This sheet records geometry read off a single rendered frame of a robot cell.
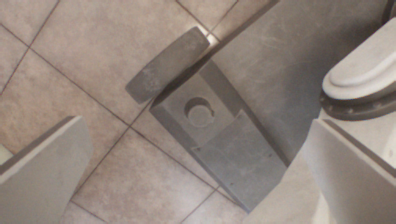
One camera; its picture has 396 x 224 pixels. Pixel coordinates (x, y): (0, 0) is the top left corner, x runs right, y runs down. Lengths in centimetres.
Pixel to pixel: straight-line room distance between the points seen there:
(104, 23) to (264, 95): 42
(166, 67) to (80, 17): 32
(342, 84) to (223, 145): 22
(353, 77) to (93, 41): 55
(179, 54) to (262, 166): 27
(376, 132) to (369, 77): 7
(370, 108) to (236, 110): 20
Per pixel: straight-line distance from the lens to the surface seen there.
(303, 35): 44
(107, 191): 73
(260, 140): 42
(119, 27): 57
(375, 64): 35
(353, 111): 34
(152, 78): 36
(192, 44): 37
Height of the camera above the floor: 55
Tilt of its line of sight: 73 degrees down
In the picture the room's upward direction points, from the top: 164 degrees clockwise
